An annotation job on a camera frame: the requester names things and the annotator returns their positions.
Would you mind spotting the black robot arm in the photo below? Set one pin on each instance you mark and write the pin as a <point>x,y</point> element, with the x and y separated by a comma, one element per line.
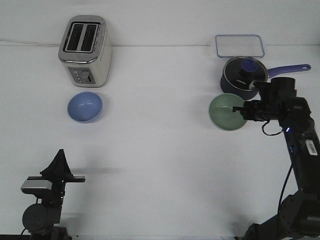
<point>40,218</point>
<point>298,215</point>

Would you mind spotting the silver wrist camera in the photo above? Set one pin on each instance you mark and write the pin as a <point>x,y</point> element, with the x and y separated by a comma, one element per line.
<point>36,186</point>

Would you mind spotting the green bowl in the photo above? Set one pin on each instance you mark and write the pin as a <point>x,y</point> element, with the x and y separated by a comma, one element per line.
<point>221,112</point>

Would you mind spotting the blue saucepan with handle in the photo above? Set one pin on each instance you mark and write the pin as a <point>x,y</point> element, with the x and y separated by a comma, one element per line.
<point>272,72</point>

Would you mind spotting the silver two-slot toaster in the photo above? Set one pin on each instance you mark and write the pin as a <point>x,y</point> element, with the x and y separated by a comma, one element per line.
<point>86,50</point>

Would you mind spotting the glass pot lid blue knob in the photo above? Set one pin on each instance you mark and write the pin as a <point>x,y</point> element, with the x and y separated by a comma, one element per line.
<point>240,71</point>

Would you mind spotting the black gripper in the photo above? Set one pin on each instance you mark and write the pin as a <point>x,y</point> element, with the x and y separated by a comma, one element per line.
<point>55,196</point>
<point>272,102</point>

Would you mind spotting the blue bowl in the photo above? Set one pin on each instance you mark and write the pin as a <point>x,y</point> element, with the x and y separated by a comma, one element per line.
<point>85,107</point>

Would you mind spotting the clear blue-rimmed container lid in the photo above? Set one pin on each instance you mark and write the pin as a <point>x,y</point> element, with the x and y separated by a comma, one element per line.
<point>236,45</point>

